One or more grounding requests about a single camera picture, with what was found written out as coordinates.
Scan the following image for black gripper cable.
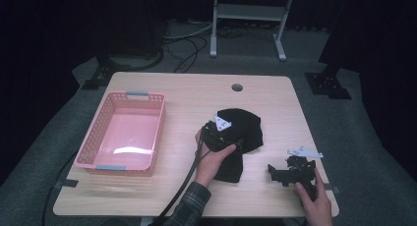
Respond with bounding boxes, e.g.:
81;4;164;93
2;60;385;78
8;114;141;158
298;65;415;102
150;126;214;226

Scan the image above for pink plastic basket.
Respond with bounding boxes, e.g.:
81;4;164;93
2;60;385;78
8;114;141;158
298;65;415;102
74;90;166;177

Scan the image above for dark tape strip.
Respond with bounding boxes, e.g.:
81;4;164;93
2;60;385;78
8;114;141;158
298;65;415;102
324;183;342;195
59;178;80;189

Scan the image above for black stand base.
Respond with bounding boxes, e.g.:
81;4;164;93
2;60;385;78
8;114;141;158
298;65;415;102
81;54;132;90
304;63;352;100

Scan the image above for black cloth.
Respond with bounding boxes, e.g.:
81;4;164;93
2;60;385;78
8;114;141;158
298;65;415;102
212;107;265;184

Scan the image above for black floor cable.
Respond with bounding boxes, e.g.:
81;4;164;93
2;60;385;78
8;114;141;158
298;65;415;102
40;149;80;226

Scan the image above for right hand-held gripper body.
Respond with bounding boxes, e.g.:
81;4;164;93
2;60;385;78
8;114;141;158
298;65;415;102
280;145;324;200

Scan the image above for person's right hand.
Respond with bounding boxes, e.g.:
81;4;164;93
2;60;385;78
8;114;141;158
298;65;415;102
294;167;334;226

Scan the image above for person's left hand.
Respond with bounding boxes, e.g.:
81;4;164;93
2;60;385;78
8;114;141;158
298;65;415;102
194;129;237;189

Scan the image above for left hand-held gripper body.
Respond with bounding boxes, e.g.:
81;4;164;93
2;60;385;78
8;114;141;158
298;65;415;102
200;115;246;153

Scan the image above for grey floor cable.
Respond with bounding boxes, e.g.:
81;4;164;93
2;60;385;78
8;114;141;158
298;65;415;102
163;22;214;41

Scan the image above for black floor cables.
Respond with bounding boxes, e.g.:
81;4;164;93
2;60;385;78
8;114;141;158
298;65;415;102
162;21;250;74

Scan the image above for white metal stand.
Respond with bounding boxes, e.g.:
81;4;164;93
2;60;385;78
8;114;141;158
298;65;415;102
209;0;296;62

